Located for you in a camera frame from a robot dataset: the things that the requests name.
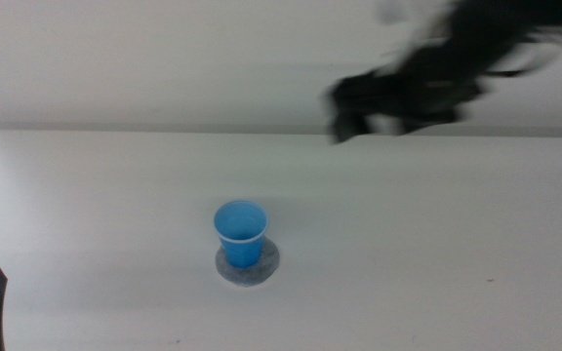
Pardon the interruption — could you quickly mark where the blue plastic cup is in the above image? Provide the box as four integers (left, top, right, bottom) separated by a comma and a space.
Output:
213, 199, 270, 269

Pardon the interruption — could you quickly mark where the round grey felt cup mat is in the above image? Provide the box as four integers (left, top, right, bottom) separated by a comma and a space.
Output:
214, 237, 281, 288

